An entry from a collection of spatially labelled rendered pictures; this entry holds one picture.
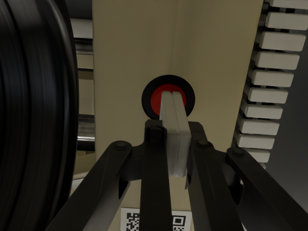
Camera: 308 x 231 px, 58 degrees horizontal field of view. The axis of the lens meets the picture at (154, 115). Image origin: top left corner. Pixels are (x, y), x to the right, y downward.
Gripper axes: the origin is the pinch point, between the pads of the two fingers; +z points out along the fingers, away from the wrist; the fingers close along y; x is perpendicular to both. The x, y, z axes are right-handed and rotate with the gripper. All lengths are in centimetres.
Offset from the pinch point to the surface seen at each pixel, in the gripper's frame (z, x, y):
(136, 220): 4.9, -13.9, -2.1
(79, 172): 45, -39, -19
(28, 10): 35.6, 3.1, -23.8
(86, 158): 52, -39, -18
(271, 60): 6.0, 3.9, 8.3
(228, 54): 5.0, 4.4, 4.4
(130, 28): 5.0, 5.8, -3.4
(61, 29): 28.5, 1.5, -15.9
